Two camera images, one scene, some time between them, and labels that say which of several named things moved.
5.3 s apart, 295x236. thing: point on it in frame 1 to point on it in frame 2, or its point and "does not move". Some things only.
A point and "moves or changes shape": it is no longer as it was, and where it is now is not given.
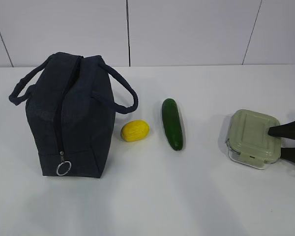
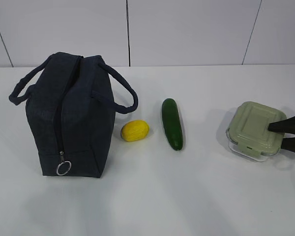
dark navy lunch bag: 71,101 does not move
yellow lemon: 134,130 does not move
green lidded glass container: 249,143 moves or changes shape
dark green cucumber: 172,123 does not move
